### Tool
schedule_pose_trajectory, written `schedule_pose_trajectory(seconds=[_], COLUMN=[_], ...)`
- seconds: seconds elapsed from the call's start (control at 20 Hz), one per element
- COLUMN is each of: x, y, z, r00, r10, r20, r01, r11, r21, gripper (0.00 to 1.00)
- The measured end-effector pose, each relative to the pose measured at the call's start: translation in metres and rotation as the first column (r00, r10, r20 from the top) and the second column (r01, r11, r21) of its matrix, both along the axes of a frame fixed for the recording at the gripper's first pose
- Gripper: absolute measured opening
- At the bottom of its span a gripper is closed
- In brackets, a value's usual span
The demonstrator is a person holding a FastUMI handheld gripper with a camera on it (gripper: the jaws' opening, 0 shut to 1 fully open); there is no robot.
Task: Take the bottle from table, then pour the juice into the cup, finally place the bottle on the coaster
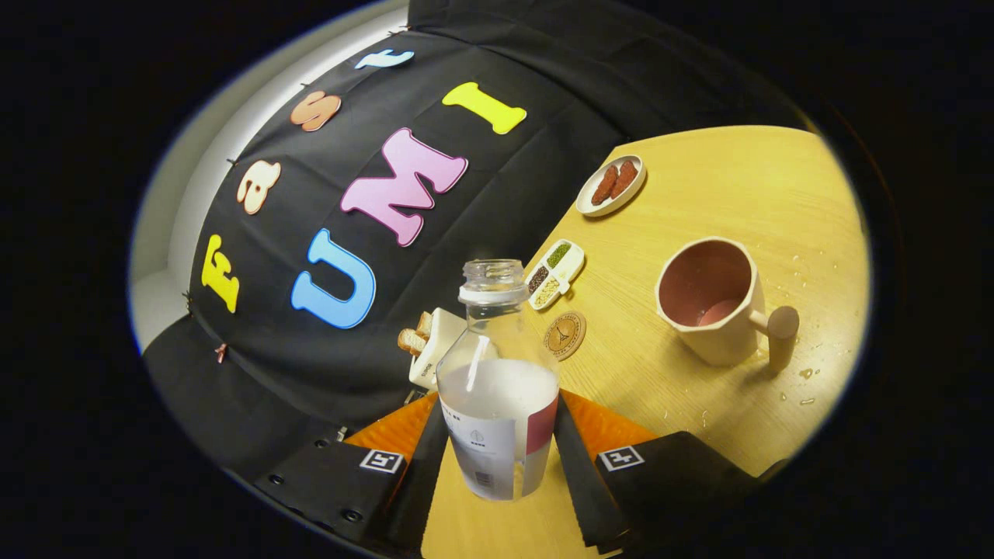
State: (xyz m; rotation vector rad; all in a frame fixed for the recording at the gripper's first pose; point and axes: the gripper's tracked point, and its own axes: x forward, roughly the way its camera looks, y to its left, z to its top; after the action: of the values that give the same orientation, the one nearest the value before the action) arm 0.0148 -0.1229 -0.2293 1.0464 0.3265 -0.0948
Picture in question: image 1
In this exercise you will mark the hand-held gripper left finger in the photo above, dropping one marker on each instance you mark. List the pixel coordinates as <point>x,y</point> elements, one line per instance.
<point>423,481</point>

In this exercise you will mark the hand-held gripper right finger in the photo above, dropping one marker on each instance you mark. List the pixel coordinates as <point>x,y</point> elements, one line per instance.
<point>578,473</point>

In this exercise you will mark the clear juice bottle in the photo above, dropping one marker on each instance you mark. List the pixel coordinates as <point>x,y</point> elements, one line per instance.
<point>497,404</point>

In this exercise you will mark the round wooden coaster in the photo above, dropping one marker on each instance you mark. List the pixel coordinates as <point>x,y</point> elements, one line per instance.
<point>564,336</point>

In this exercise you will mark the beige cup pink inside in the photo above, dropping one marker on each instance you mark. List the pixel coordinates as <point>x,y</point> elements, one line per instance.
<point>722,341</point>

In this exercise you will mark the white toaster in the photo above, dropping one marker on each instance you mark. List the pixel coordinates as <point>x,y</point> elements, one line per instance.
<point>435,349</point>

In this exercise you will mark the bread slice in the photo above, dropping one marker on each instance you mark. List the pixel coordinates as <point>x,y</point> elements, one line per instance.
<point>425,324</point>
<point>411,341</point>

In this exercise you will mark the white divided seasoning dish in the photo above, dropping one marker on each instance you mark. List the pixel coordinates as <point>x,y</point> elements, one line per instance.
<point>572,266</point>

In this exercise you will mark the round white plate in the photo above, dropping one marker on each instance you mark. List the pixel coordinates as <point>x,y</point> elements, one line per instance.
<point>590,208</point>

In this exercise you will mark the red sausage piece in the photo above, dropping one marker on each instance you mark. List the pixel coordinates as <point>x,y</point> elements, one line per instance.
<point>623,178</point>
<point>605,185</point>

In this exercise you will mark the wooden table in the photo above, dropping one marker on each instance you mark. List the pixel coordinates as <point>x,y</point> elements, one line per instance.
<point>738,194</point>

